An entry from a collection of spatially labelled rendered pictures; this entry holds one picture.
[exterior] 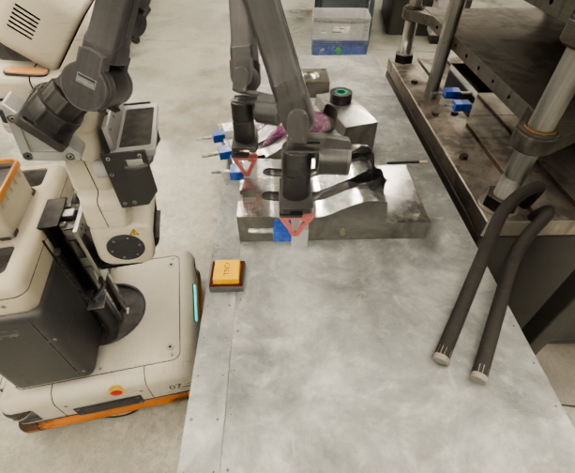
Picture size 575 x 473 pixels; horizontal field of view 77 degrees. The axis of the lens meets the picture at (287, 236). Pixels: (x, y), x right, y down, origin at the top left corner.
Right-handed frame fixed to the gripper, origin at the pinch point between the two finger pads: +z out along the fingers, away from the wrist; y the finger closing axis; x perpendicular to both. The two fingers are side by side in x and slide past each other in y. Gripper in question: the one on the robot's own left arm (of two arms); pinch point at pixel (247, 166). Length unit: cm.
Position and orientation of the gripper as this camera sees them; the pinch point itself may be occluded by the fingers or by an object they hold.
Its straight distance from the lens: 105.9
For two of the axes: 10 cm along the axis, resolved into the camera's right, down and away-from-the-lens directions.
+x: -10.0, 0.1, -0.2
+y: -0.2, -7.1, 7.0
